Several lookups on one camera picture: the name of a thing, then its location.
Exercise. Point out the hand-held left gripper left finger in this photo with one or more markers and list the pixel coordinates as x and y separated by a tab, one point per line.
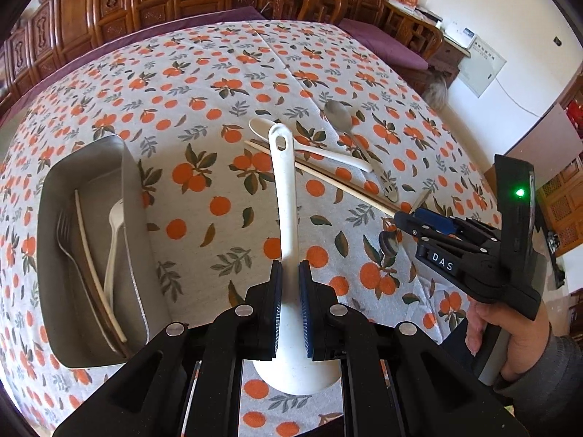
275	309

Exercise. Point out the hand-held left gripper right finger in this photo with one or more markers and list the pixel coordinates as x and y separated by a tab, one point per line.
306	309

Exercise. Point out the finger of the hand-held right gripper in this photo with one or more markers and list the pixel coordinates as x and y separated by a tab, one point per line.
435	219
437	259

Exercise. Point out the light wooden chopstick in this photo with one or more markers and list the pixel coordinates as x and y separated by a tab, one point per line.
89	255
346	187

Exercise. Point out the white plastic ladle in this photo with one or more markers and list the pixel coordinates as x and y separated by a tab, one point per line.
287	200

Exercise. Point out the metal spoon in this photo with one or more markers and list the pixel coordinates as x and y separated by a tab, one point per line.
339	114

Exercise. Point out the small white spoon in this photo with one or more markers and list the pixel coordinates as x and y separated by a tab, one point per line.
262	127

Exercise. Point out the metal fork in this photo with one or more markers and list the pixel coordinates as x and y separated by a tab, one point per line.
65	236

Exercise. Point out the rectangular metal tray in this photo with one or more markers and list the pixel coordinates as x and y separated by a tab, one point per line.
95	177

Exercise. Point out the person's right forearm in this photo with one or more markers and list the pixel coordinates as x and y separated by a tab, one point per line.
555	364

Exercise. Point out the person's right hand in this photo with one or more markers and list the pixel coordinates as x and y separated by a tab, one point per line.
528	346

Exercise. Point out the brown board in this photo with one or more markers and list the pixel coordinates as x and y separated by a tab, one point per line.
542	141

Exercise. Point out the red object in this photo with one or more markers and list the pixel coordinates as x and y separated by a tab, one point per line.
575	116

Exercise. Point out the white electrical panel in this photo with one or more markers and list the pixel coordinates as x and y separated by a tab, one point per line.
483	66

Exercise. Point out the wooden side table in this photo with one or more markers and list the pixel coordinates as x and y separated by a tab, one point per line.
448	59

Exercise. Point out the purple armchair cushion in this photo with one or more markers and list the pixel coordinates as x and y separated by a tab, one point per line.
387	41

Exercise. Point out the white desk device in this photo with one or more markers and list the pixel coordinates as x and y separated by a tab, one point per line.
461	34

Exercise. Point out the carved wooden armchair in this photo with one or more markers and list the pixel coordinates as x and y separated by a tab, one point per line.
410	27

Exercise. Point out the orange fruit print tablecloth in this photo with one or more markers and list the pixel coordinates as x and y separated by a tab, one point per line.
227	54

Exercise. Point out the carved wooden sofa bench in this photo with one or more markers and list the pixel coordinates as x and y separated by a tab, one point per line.
114	4

